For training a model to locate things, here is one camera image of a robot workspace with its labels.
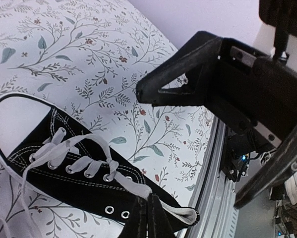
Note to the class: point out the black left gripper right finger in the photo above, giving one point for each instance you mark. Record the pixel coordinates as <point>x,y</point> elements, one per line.
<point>158,223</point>

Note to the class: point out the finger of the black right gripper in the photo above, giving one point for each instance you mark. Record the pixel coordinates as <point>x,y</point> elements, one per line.
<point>183,79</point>

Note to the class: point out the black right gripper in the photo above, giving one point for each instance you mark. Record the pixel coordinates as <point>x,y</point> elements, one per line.
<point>250,91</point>

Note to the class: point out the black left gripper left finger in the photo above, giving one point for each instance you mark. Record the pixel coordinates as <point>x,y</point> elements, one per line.
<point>136,226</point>

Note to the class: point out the black white canvas sneaker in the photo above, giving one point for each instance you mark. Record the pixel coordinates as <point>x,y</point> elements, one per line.
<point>48,151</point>

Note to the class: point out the floral patterned table mat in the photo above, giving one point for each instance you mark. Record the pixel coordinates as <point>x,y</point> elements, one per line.
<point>85,56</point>

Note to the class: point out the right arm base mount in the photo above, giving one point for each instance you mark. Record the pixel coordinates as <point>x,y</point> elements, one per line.
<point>239,150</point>

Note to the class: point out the front aluminium rail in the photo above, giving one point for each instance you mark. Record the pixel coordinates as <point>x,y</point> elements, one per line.
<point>214,194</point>

